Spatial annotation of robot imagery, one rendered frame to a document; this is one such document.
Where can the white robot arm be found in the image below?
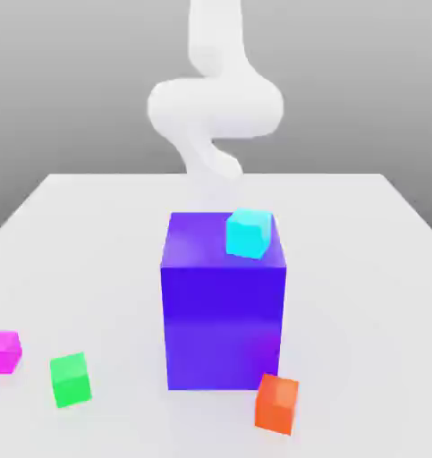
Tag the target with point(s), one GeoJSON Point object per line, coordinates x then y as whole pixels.
{"type": "Point", "coordinates": [215, 103]}

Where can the small cyan cube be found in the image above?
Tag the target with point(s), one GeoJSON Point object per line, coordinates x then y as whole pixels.
{"type": "Point", "coordinates": [246, 236]}

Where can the small orange cube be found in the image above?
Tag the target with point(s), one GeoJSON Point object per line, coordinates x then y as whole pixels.
{"type": "Point", "coordinates": [274, 406]}

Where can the small green cube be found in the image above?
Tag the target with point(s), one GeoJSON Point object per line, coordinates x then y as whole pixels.
{"type": "Point", "coordinates": [70, 381]}

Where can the small magenta cube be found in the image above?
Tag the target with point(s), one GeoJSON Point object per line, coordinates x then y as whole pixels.
{"type": "Point", "coordinates": [1, 352]}

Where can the large purple box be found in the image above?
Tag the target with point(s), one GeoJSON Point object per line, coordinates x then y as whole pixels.
{"type": "Point", "coordinates": [222, 322]}

